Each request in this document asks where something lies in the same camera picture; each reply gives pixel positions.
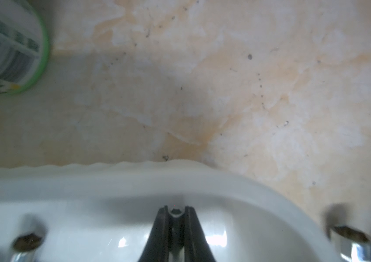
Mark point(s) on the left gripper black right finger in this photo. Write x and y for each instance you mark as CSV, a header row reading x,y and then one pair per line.
x,y
196,248

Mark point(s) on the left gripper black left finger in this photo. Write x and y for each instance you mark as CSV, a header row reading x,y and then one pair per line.
x,y
157,247

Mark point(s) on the short chrome socket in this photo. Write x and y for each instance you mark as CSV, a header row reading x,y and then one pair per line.
x,y
352,245

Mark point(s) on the white plastic storage tray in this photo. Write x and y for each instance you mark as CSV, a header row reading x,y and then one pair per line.
x,y
105,212

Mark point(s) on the small chrome socket in tray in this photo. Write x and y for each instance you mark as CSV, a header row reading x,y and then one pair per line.
x,y
24,248

